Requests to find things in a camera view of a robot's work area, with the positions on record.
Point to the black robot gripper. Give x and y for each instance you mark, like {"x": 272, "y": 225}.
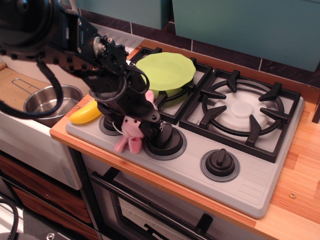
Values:
{"x": 120, "y": 96}

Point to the pink stuffed rabbit toy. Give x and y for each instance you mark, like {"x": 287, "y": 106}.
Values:
{"x": 131, "y": 136}

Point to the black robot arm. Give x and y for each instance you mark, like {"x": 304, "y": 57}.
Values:
{"x": 42, "y": 31}

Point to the black left stove knob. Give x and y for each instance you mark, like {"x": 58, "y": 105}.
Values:
{"x": 107, "y": 128}

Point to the black stove knob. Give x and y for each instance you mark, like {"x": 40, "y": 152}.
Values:
{"x": 167, "y": 144}
{"x": 107, "y": 128}
{"x": 220, "y": 165}

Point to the black left burner grate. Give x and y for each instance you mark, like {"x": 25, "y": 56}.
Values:
{"x": 171, "y": 104}

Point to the black burner grate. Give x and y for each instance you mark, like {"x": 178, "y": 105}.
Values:
{"x": 265, "y": 143}
{"x": 171, "y": 104}

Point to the yellow plastic banana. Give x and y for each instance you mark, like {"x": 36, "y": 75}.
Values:
{"x": 86, "y": 114}

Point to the black middle stove knob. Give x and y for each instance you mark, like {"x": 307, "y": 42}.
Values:
{"x": 167, "y": 144}

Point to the green plastic plate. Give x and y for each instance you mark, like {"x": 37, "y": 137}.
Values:
{"x": 167, "y": 71}

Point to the stainless steel pot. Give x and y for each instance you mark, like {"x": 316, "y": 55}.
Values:
{"x": 44, "y": 99}

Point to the grey toy stove top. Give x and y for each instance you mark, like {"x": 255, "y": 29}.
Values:
{"x": 250, "y": 192}

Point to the black right stove knob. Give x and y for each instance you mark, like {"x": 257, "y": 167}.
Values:
{"x": 220, "y": 165}

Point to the teal left storage bin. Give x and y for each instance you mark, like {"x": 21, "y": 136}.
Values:
{"x": 150, "y": 13}

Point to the white right burner disc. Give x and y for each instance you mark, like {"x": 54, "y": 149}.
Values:
{"x": 239, "y": 107}

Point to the wooden drawer front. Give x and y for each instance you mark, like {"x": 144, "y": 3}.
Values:
{"x": 54, "y": 201}

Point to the black right burner grate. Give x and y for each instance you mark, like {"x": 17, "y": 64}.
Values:
{"x": 265, "y": 143}

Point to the black oven door handle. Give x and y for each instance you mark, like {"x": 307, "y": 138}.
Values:
{"x": 120, "y": 192}

